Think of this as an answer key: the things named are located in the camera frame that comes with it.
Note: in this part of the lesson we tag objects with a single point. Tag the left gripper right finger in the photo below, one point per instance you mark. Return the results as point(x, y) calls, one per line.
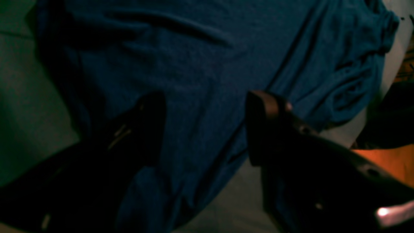
point(313, 185)

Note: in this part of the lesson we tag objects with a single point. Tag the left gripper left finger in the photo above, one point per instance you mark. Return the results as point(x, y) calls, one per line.
point(80, 189)

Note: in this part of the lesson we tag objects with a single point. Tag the light blue table cloth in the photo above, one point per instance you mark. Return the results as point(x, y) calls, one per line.
point(36, 123)

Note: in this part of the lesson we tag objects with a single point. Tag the dark blue t-shirt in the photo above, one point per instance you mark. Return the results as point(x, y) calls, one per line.
point(325, 56)

